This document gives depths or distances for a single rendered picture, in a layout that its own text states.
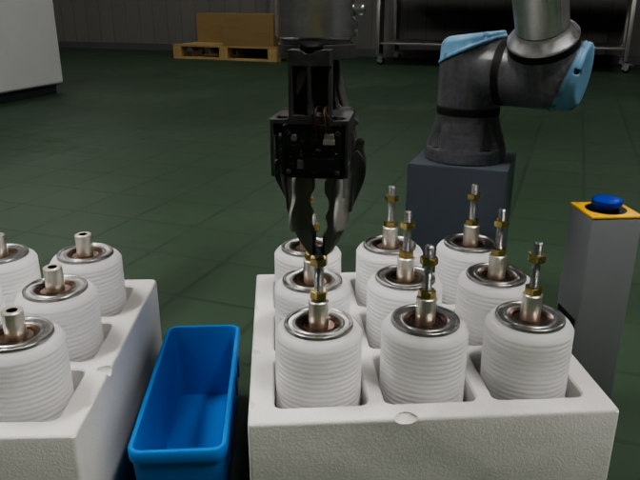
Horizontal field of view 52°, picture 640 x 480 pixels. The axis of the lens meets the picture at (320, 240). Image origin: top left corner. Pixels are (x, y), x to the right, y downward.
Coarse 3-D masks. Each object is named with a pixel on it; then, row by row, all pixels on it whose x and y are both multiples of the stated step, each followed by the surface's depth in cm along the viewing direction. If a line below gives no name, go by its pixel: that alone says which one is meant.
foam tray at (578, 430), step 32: (256, 288) 98; (352, 288) 102; (256, 320) 88; (256, 352) 80; (480, 352) 80; (256, 384) 73; (480, 384) 73; (576, 384) 73; (256, 416) 68; (288, 416) 68; (320, 416) 68; (352, 416) 68; (384, 416) 68; (416, 416) 68; (448, 416) 68; (480, 416) 68; (512, 416) 68; (544, 416) 68; (576, 416) 69; (608, 416) 69; (256, 448) 67; (288, 448) 68; (320, 448) 68; (352, 448) 68; (384, 448) 68; (416, 448) 69; (448, 448) 69; (480, 448) 69; (512, 448) 69; (544, 448) 70; (576, 448) 70; (608, 448) 70
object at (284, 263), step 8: (280, 248) 94; (336, 248) 94; (280, 256) 92; (288, 256) 91; (328, 256) 91; (336, 256) 92; (280, 264) 91; (288, 264) 90; (296, 264) 90; (328, 264) 90; (336, 264) 92; (280, 272) 92
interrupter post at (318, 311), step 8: (312, 304) 70; (320, 304) 70; (328, 304) 70; (312, 312) 70; (320, 312) 70; (328, 312) 71; (312, 320) 70; (320, 320) 70; (328, 320) 71; (312, 328) 71; (320, 328) 70
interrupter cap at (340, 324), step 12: (300, 312) 74; (336, 312) 74; (288, 324) 71; (300, 324) 71; (336, 324) 71; (348, 324) 71; (300, 336) 68; (312, 336) 68; (324, 336) 68; (336, 336) 68
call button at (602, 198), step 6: (594, 198) 89; (600, 198) 89; (606, 198) 89; (612, 198) 89; (618, 198) 89; (594, 204) 89; (600, 204) 88; (606, 204) 88; (612, 204) 88; (618, 204) 88; (606, 210) 89; (612, 210) 88
